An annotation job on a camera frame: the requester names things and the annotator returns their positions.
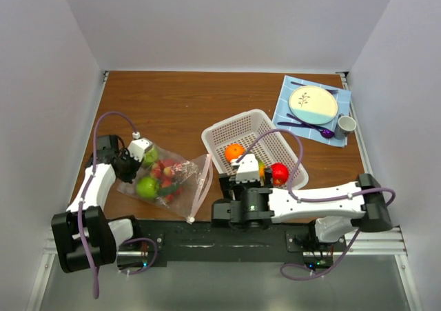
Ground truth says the green fake apple top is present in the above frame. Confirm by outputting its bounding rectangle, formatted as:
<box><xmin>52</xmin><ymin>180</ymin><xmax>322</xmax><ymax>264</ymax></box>
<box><xmin>143</xmin><ymin>146</ymin><xmax>159</xmax><ymax>167</ymax></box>

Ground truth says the green fake apple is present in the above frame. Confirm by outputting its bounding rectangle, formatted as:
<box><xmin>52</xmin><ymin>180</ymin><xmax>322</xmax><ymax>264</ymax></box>
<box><xmin>136</xmin><ymin>177</ymin><xmax>159</xmax><ymax>199</ymax></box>
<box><xmin>143</xmin><ymin>146</ymin><xmax>159</xmax><ymax>167</ymax></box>

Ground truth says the fake red grape bunch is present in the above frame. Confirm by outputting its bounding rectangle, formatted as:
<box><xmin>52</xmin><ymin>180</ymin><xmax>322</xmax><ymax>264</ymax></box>
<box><xmin>150</xmin><ymin>159</ymin><xmax>185</xmax><ymax>204</ymax></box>

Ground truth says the orange fake orange front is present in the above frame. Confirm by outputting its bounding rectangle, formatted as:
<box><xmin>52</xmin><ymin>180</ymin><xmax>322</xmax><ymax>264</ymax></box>
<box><xmin>224</xmin><ymin>143</ymin><xmax>245</xmax><ymax>163</ymax></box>

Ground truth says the red fake apple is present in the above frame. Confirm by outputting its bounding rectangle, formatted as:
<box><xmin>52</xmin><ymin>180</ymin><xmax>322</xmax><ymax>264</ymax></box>
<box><xmin>271</xmin><ymin>163</ymin><xmax>289</xmax><ymax>186</ymax></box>

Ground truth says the clear zip top bag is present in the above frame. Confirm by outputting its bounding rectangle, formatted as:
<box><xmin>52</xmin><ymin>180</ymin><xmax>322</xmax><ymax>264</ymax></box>
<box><xmin>117</xmin><ymin>145</ymin><xmax>214</xmax><ymax>224</ymax></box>

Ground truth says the white perforated plastic basket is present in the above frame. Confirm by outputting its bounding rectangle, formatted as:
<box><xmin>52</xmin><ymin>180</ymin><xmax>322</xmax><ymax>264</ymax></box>
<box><xmin>201</xmin><ymin>109</ymin><xmax>298</xmax><ymax>175</ymax></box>

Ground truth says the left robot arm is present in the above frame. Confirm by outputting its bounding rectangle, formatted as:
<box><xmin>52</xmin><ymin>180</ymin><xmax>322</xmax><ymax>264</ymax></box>
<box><xmin>51</xmin><ymin>134</ymin><xmax>152</xmax><ymax>273</ymax></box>

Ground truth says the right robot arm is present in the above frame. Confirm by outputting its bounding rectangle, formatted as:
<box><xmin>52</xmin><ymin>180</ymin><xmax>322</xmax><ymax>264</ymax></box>
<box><xmin>211</xmin><ymin>173</ymin><xmax>395</xmax><ymax>251</ymax></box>

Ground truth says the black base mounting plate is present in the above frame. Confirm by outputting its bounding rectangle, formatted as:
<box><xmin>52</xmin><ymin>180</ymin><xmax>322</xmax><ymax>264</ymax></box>
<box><xmin>116</xmin><ymin>220</ymin><xmax>346</xmax><ymax>270</ymax></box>

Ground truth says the purple plastic fork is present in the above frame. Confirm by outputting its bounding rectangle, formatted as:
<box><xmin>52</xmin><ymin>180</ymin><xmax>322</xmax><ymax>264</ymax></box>
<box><xmin>276</xmin><ymin>121</ymin><xmax>321</xmax><ymax>131</ymax></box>

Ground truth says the blue checked cloth napkin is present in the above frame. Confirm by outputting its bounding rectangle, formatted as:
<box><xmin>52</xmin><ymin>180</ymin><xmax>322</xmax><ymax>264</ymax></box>
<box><xmin>272</xmin><ymin>75</ymin><xmax>351</xmax><ymax>148</ymax></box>

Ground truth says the purple plastic spoon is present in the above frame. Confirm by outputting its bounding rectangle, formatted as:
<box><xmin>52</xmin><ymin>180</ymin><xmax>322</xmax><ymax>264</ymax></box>
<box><xmin>286</xmin><ymin>113</ymin><xmax>335</xmax><ymax>139</ymax></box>

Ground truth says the round cream blue plate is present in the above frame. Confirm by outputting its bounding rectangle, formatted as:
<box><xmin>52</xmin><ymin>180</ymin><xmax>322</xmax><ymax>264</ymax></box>
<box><xmin>288</xmin><ymin>86</ymin><xmax>338</xmax><ymax>125</ymax></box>

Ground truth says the white grey mug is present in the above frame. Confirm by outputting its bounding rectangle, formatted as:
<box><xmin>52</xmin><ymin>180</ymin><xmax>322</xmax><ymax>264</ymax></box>
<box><xmin>334</xmin><ymin>114</ymin><xmax>357</xmax><ymax>140</ymax></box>

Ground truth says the purple plastic knife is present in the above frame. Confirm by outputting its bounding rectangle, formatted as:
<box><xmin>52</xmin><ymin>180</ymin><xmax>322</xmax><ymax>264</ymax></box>
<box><xmin>290</xmin><ymin>81</ymin><xmax>338</xmax><ymax>94</ymax></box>

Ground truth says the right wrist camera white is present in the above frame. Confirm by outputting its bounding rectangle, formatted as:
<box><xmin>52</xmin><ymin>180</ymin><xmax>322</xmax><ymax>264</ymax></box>
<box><xmin>231</xmin><ymin>154</ymin><xmax>260</xmax><ymax>183</ymax></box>

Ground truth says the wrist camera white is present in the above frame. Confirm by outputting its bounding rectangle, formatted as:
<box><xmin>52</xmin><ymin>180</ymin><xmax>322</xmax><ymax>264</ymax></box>
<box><xmin>127</xmin><ymin>132</ymin><xmax>153</xmax><ymax>163</ymax></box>
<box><xmin>231</xmin><ymin>154</ymin><xmax>260</xmax><ymax>183</ymax></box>

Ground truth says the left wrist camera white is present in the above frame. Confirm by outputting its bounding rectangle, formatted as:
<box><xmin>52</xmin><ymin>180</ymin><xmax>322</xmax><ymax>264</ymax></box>
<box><xmin>127</xmin><ymin>132</ymin><xmax>153</xmax><ymax>163</ymax></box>

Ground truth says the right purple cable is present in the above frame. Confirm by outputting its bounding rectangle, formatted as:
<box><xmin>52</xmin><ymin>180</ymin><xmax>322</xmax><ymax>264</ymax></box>
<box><xmin>237</xmin><ymin>128</ymin><xmax>396</xmax><ymax>281</ymax></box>

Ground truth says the aluminium frame rail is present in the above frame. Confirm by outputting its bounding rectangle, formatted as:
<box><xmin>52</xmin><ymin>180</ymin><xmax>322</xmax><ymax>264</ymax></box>
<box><xmin>337</xmin><ymin>72</ymin><xmax>423</xmax><ymax>310</ymax></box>

